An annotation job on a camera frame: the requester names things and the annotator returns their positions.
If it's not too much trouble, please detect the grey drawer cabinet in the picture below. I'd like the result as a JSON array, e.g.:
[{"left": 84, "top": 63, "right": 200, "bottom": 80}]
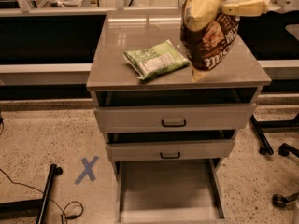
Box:
[{"left": 87, "top": 9, "right": 271, "bottom": 164}]

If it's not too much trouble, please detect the brown chip bag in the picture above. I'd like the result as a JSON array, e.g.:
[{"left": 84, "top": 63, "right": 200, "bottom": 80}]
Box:
[{"left": 180, "top": 0, "right": 239, "bottom": 82}]

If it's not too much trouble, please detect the top grey drawer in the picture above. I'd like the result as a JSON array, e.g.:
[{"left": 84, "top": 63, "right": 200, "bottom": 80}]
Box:
[{"left": 94, "top": 104, "right": 256, "bottom": 133}]

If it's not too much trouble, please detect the bottom grey drawer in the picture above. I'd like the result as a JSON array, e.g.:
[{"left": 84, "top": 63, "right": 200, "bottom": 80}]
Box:
[{"left": 115, "top": 160, "right": 230, "bottom": 224}]

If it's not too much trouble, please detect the black stand leg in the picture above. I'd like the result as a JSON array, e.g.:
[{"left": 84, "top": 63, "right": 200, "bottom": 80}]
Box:
[
  {"left": 0, "top": 164, "right": 63, "bottom": 224},
  {"left": 250, "top": 114, "right": 299, "bottom": 155}
]

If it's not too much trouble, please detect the black caster leg lower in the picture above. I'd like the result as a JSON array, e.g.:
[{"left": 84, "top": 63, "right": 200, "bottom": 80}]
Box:
[{"left": 272, "top": 193, "right": 298, "bottom": 208}]

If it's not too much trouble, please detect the black stand leg right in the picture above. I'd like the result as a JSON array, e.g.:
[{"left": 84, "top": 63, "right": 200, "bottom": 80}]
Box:
[{"left": 250, "top": 114, "right": 299, "bottom": 155}]

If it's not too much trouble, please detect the middle grey drawer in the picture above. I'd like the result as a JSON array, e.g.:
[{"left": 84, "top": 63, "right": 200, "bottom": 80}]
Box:
[{"left": 106, "top": 140, "right": 235, "bottom": 162}]

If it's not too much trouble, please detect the grey drawer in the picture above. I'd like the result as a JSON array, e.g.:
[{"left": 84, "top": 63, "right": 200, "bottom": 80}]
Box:
[
  {"left": 94, "top": 104, "right": 256, "bottom": 133},
  {"left": 106, "top": 140, "right": 235, "bottom": 162},
  {"left": 115, "top": 160, "right": 230, "bottom": 224}
]

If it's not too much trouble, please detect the black floor cable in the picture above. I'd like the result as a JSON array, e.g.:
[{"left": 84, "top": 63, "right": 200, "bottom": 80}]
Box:
[{"left": 0, "top": 167, "right": 85, "bottom": 224}]

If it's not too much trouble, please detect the black caster leg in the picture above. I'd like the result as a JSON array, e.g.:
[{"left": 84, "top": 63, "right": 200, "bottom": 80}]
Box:
[
  {"left": 272, "top": 193, "right": 298, "bottom": 208},
  {"left": 278, "top": 143, "right": 299, "bottom": 158}
]

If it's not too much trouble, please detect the black caster leg upper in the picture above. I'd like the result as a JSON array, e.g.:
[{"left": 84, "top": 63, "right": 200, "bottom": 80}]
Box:
[{"left": 278, "top": 143, "right": 299, "bottom": 158}]

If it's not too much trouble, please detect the blue tape cross mark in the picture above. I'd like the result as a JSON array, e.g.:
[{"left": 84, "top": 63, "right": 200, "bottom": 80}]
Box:
[{"left": 75, "top": 156, "right": 99, "bottom": 185}]

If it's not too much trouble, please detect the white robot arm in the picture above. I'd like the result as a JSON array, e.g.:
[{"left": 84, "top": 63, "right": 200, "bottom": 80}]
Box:
[{"left": 221, "top": 0, "right": 299, "bottom": 17}]

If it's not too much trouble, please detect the black stand leg left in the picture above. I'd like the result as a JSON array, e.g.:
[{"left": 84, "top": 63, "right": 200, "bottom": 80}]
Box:
[{"left": 0, "top": 164, "right": 63, "bottom": 224}]

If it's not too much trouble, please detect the green chip bag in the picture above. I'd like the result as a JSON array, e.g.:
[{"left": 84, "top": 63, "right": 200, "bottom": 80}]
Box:
[{"left": 123, "top": 40, "right": 190, "bottom": 80}]

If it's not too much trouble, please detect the metal railing frame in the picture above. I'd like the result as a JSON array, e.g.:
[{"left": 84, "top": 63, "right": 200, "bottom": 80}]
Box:
[{"left": 0, "top": 0, "right": 299, "bottom": 17}]

